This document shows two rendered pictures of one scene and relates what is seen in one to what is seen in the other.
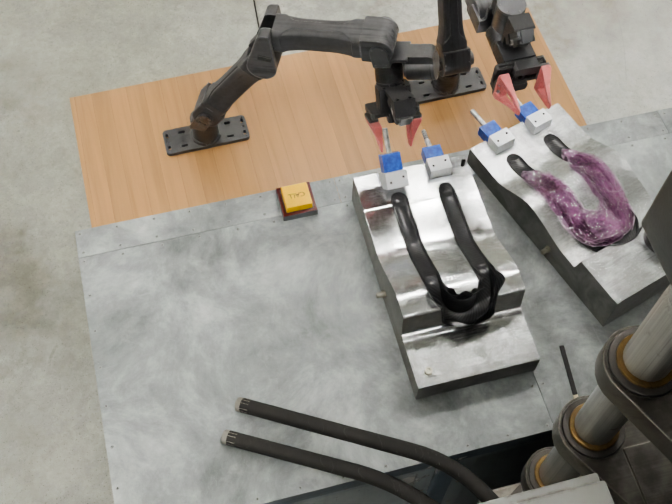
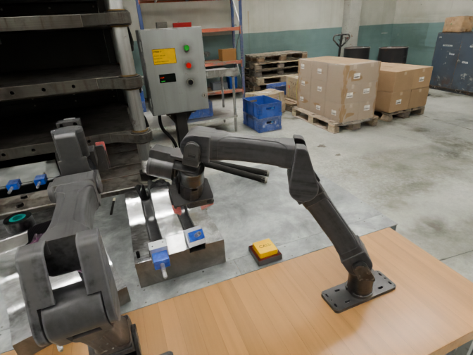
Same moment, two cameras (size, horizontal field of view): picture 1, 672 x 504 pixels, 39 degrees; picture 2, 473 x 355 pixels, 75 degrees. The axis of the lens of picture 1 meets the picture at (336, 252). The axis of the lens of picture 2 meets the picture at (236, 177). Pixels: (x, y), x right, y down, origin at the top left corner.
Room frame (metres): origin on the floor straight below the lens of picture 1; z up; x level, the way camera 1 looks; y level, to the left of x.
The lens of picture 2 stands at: (1.91, -0.02, 1.46)
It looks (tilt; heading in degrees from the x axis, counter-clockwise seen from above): 26 degrees down; 177
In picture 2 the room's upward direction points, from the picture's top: 3 degrees counter-clockwise
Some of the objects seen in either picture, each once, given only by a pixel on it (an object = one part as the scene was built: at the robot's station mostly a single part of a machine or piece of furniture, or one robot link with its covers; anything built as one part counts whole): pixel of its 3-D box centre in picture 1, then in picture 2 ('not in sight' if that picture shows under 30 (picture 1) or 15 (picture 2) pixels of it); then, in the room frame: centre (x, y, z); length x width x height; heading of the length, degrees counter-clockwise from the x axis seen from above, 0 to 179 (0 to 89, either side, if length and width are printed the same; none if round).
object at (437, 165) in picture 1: (431, 152); (161, 262); (1.24, -0.21, 0.89); 0.13 x 0.05 x 0.05; 17
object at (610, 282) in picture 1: (582, 202); (55, 260); (1.15, -0.55, 0.86); 0.50 x 0.26 x 0.11; 34
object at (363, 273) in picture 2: (206, 108); (360, 262); (1.33, 0.31, 0.90); 0.09 x 0.06 x 0.06; 170
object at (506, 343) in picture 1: (442, 266); (167, 214); (0.96, -0.23, 0.87); 0.50 x 0.26 x 0.14; 17
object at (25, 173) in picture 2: not in sight; (38, 163); (0.35, -0.98, 0.87); 0.50 x 0.27 x 0.17; 17
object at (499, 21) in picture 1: (502, 11); (71, 162); (1.34, -0.31, 1.24); 0.12 x 0.09 x 0.12; 17
